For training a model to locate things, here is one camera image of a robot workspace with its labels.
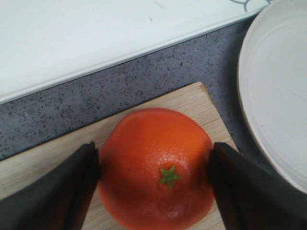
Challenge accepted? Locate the white rectangular tray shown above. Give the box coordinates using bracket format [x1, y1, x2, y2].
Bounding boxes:
[0, 0, 269, 103]

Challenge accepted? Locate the wooden cutting board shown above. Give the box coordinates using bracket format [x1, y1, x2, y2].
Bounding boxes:
[0, 81, 240, 230]

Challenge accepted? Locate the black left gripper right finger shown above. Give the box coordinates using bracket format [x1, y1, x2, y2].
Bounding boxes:
[209, 142, 307, 230]

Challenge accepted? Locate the white round plate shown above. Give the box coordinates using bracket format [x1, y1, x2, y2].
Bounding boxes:
[237, 0, 307, 192]

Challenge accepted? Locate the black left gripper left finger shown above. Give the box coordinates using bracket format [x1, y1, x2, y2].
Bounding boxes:
[0, 142, 99, 230]

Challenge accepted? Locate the orange fruit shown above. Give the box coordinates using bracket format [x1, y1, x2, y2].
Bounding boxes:
[98, 108, 214, 230]

